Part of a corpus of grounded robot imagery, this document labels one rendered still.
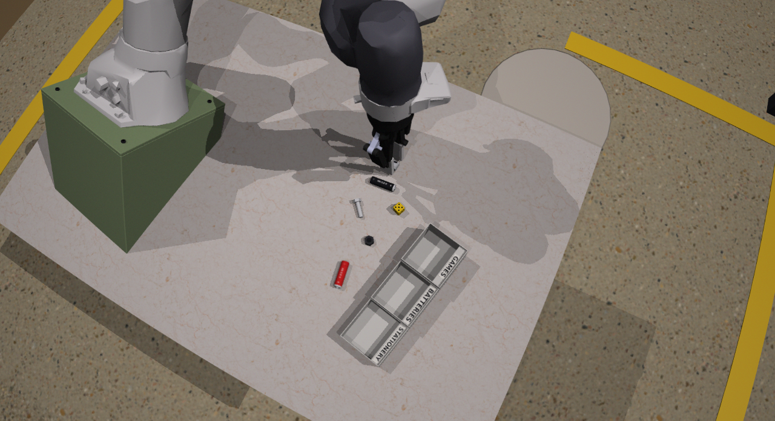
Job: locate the black aa battery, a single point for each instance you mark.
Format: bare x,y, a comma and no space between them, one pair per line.
383,184

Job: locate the grey metal bolt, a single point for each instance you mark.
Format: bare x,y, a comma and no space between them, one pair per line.
357,202

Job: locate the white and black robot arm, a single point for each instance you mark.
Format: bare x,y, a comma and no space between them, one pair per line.
141,81

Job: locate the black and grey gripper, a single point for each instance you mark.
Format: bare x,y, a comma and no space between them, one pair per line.
385,146

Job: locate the red aa battery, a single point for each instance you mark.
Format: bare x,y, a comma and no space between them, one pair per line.
341,274

